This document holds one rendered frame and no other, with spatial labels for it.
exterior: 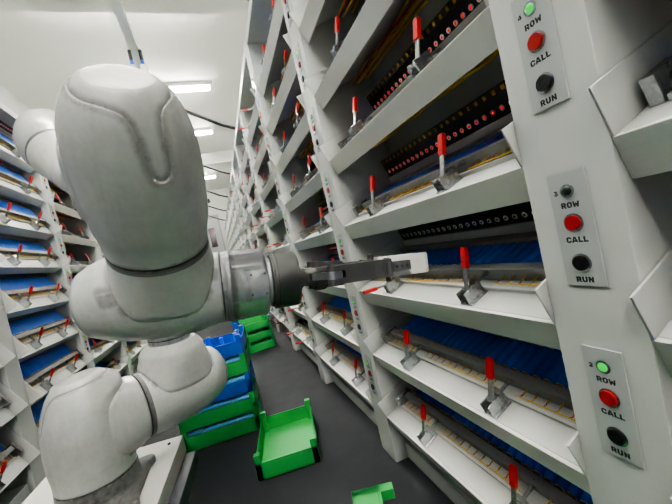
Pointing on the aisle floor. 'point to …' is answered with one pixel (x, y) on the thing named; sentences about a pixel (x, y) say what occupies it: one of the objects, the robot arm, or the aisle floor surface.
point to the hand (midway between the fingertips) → (401, 264)
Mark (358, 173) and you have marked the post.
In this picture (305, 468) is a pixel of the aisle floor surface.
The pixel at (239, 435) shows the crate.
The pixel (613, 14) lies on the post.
